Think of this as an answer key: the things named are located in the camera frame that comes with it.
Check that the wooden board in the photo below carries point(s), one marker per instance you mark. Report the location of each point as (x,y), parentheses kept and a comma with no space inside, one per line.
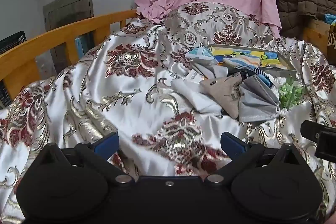
(315,32)

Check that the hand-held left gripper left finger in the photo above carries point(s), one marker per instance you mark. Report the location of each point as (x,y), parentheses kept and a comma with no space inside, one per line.
(108,144)

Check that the white grey cloth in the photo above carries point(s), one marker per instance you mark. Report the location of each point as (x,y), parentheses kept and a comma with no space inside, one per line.
(194,98)

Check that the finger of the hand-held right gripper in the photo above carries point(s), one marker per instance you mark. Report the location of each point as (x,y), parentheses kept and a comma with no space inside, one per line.
(315,129)

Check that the beige printed pouch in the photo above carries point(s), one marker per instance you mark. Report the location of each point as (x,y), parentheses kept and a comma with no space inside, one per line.
(223,92)

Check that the white blue-printed cloth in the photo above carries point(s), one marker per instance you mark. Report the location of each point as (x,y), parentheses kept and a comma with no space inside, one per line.
(200,54)

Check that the cartoon printed box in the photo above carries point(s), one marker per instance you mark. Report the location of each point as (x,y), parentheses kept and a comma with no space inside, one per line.
(273,56)

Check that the black plastic crate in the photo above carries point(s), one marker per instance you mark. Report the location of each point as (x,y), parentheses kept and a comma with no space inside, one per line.
(10,41)

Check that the wooden bed rail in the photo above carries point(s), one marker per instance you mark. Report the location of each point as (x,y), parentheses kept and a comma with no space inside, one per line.
(39,37)

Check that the light blue striped cloth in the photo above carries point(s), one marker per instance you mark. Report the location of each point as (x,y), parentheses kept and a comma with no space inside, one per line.
(244,61)

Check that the blue book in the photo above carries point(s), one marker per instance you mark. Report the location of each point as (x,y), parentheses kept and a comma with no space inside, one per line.
(83,45)

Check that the dark blue striped sock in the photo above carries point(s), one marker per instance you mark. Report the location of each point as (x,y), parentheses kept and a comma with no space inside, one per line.
(262,77)

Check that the brown printed bag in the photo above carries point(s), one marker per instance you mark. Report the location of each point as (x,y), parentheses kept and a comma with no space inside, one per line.
(332,45)

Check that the white paper packet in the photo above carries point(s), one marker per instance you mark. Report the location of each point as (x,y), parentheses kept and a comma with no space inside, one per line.
(193,76)

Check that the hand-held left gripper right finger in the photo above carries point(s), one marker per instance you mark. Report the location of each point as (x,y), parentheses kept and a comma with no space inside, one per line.
(232,144)

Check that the grey wall door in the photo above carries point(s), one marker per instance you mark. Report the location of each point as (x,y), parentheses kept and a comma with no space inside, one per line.
(68,8)

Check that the green patterned sock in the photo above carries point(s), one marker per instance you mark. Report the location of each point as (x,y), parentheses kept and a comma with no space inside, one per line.
(291,94)

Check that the floral satin blanket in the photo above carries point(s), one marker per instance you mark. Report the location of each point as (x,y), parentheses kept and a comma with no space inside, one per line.
(105,95)

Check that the small white cloth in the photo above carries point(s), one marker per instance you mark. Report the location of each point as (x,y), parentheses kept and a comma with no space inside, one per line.
(210,71)

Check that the grey face mask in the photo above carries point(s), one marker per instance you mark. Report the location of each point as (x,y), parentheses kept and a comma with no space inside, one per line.
(254,103)

